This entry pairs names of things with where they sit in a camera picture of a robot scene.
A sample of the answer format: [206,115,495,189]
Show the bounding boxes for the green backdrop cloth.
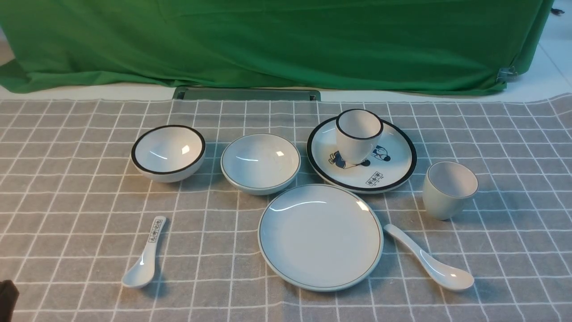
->
[1,0,553,96]

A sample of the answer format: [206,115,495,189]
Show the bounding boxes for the pale green bowl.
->
[220,134,302,195]

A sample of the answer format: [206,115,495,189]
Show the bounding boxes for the pale green cup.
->
[422,161,479,220]

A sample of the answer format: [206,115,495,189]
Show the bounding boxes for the white spoon with characters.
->
[121,216,167,289]

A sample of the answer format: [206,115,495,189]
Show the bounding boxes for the pale green plate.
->
[257,184,384,292]

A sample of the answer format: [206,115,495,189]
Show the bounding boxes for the metal binder clip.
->
[495,66,519,83]

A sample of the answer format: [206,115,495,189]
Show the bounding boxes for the plain white spoon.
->
[383,224,475,292]

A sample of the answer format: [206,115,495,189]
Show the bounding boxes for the black-rimmed white bowl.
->
[130,125,206,183]

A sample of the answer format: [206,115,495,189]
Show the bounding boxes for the black-rimmed illustrated plate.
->
[307,118,417,194]

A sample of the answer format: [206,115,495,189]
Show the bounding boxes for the black-rimmed white cup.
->
[335,109,384,165]

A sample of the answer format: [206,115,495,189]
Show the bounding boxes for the grey checked tablecloth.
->
[0,93,572,322]

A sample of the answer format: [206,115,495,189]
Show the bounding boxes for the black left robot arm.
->
[0,280,20,322]

